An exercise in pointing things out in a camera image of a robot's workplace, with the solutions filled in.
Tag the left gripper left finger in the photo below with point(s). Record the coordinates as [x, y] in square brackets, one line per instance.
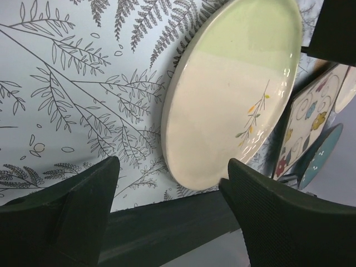
[62, 225]

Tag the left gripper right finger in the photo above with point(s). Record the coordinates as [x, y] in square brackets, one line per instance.
[285, 227]

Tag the square floral plate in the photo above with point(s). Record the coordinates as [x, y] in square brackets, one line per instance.
[309, 111]

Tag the cream and green round plate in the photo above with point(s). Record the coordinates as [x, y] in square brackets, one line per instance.
[229, 89]

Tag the right blue glazed plate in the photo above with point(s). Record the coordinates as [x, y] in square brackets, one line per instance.
[314, 159]

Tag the floral patterned table mat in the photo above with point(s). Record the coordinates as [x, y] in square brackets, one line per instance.
[84, 80]

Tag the pink and cream round plate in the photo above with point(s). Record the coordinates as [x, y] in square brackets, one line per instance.
[347, 91]

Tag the black wire dish rack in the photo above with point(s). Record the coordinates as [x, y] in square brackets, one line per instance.
[333, 38]

